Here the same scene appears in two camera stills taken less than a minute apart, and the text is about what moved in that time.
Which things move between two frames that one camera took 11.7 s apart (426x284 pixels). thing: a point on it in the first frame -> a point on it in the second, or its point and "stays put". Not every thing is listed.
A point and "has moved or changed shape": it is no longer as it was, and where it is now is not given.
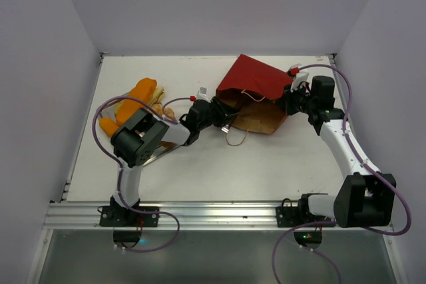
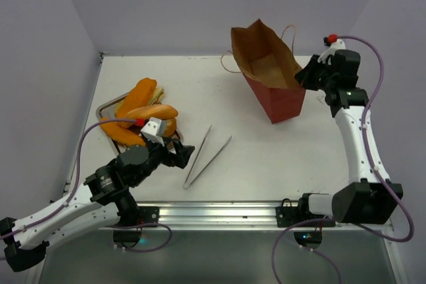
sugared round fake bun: [168, 112] has moved or changed shape
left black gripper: [215, 114] -> [174, 152]
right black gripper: [289, 98] -> [315, 73]
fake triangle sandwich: [158, 96] stays put
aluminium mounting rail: [189, 216] stays put
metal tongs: [225, 129] -> [188, 182]
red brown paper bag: [253, 89] -> [270, 69]
